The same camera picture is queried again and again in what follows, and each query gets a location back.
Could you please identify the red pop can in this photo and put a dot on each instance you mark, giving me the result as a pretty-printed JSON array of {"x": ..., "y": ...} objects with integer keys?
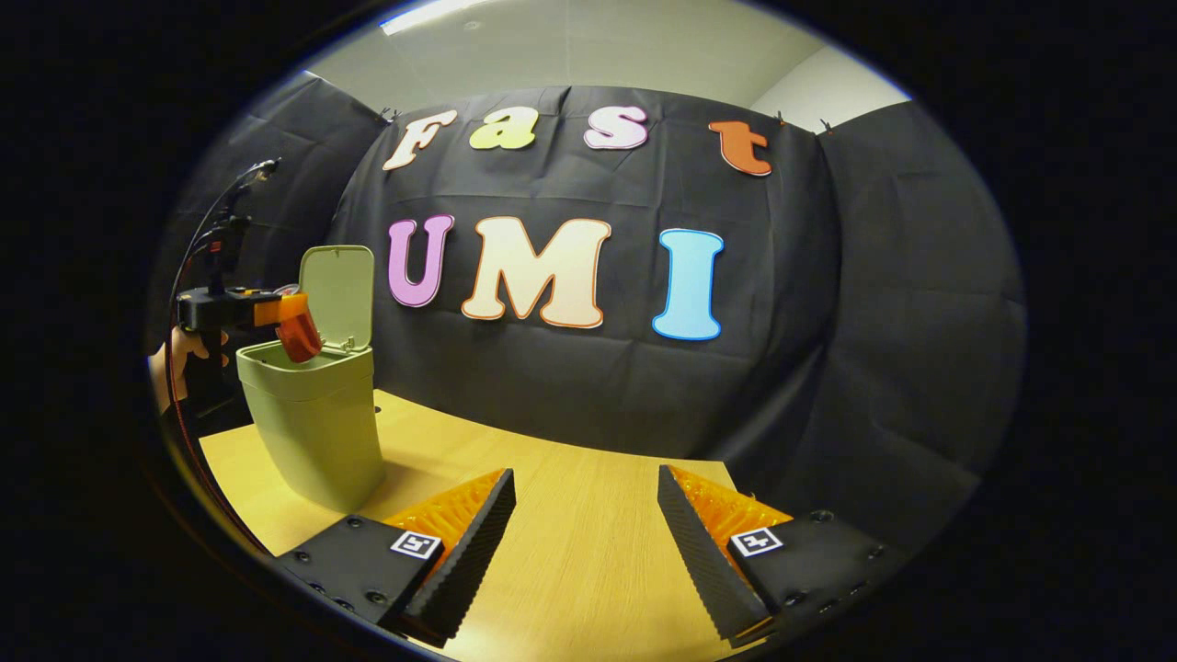
[{"x": 300, "y": 342}]

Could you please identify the black backdrop cloth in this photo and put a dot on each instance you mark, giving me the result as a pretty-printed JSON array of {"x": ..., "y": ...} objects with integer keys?
[{"x": 598, "y": 395}]

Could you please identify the pale green desktop garbage bin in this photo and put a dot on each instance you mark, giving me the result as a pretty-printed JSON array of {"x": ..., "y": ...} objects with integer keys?
[{"x": 317, "y": 423}]

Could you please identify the wooden desktop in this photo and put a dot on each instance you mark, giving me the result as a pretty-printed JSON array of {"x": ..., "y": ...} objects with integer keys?
[{"x": 588, "y": 533}]

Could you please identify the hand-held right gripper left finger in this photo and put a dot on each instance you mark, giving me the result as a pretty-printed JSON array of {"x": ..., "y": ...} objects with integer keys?
[{"x": 478, "y": 542}]

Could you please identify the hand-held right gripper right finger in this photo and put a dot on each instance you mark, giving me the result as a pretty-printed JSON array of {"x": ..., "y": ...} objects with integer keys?
[{"x": 703, "y": 561}]

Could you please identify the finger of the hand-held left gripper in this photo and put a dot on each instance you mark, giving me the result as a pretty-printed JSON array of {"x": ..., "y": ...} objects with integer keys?
[{"x": 280, "y": 311}]

